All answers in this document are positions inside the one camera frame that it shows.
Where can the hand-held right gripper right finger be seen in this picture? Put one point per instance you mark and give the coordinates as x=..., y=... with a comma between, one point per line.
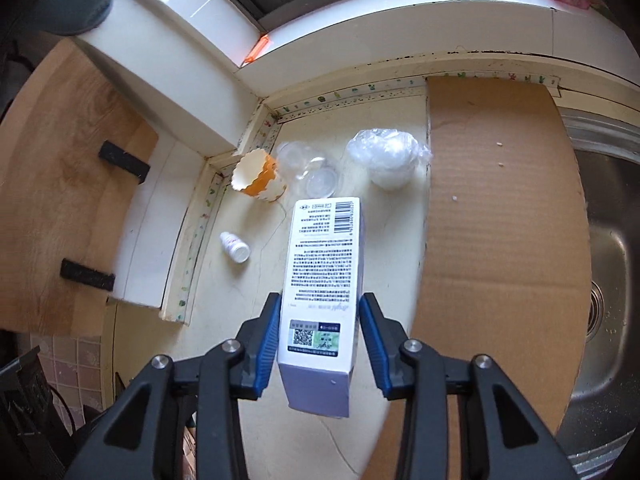
x=372, y=345

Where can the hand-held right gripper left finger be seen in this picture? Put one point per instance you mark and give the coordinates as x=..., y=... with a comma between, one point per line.
x=267, y=355

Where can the long printed cardboard box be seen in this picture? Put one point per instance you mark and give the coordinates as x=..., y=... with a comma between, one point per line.
x=320, y=270

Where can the small white bottle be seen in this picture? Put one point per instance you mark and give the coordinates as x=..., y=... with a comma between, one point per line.
x=235, y=247

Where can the orange and white paper cup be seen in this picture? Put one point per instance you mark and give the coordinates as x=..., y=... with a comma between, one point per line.
x=257, y=177

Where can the clear plastic lidded cup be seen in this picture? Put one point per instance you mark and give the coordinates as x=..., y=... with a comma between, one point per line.
x=310, y=170

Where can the plastic-wrapped white bowl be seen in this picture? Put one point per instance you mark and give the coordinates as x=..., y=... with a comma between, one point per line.
x=387, y=157

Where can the brown cardboard sheet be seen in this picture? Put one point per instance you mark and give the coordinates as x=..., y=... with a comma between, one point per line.
x=500, y=260

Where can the stainless steel sink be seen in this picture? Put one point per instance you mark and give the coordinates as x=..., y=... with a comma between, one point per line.
x=610, y=260

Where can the wooden cutting board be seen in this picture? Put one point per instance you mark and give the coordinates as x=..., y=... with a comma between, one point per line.
x=60, y=185

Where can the orange strip on window sill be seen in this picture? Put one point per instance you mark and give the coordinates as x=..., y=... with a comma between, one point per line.
x=256, y=50

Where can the black cutting board bracket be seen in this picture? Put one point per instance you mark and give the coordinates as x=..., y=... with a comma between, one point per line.
x=124, y=161
x=87, y=275

